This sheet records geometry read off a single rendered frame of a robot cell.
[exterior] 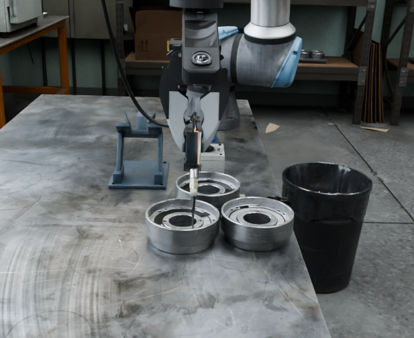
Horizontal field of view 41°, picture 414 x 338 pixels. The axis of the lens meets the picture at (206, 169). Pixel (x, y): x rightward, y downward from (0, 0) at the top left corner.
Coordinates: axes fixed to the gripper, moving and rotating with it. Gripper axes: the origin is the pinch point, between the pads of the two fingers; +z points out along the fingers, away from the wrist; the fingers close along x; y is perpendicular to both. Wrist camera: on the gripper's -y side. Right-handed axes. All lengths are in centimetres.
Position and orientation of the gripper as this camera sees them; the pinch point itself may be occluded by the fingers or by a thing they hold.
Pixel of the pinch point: (192, 144)
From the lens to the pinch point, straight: 78.2
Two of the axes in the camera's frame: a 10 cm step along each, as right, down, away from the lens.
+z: -0.3, 9.3, 3.6
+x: -10.0, -0.2, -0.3
